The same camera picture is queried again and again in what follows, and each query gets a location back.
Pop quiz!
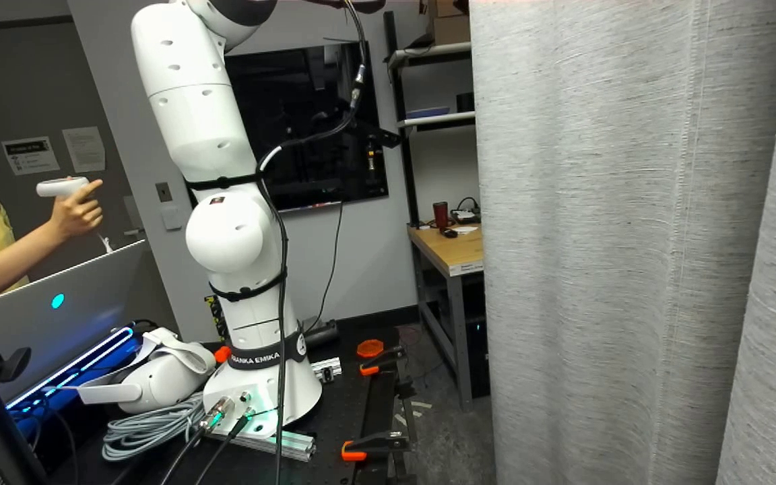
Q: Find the person's hand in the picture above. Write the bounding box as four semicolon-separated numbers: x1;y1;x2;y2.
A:
47;180;103;241

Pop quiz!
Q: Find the white handheld controller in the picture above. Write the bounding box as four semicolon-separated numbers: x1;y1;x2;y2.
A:
35;177;88;199

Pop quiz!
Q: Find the grey fabric curtain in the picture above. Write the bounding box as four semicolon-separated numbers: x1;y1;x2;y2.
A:
470;0;776;485

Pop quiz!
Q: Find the person's forearm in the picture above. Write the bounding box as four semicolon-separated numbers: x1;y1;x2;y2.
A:
0;222;69;292

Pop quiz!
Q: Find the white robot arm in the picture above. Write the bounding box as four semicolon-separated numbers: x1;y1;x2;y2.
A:
130;0;320;427

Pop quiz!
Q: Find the orange black clamp rear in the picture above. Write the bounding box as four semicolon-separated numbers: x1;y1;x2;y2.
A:
356;340;404;378

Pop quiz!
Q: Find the orange black clamp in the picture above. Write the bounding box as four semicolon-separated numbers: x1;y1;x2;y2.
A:
338;432;408;463
356;340;404;378

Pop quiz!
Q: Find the dark red cup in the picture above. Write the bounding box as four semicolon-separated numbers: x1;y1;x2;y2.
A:
431;202;449;234

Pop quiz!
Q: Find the wooden top workbench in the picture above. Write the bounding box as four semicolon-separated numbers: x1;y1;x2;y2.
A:
408;226;485;408

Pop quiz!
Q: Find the metal shelf rack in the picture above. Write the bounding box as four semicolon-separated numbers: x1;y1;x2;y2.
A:
381;0;477;223

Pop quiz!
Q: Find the orange black clamp front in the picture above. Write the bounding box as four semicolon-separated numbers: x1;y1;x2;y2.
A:
338;432;408;463

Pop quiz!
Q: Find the black computer tower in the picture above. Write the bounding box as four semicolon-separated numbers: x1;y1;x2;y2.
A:
466;312;489;398

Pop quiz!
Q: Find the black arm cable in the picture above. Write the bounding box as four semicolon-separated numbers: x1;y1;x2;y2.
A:
256;0;386;485

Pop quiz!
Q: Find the coiled grey cable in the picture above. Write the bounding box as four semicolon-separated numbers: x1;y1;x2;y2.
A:
99;398;206;463

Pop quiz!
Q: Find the black wall screen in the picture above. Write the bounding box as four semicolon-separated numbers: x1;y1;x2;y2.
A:
225;43;388;210

